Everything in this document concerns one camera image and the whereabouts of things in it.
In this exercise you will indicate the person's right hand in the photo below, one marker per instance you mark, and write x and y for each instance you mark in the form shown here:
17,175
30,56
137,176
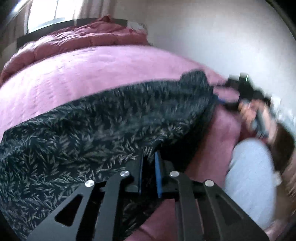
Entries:
258,119

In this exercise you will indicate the brown sleeved right forearm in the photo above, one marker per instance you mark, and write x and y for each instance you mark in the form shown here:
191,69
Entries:
281,145

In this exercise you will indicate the pink bed sheet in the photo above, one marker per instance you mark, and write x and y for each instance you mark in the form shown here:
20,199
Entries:
57,80

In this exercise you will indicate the pink quilted comforter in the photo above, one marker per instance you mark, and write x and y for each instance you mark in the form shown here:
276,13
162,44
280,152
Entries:
101,32

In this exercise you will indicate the dark bed headboard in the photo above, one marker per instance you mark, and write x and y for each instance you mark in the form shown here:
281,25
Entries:
21,41

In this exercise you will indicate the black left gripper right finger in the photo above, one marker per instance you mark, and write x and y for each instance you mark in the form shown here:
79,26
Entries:
203,210

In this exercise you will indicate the bright window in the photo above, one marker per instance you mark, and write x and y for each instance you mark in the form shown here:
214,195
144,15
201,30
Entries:
44,13

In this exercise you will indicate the dark leaf-print pants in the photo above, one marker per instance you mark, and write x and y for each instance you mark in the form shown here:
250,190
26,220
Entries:
44,159

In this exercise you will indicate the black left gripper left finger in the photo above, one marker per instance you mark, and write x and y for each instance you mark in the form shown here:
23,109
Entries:
94,210

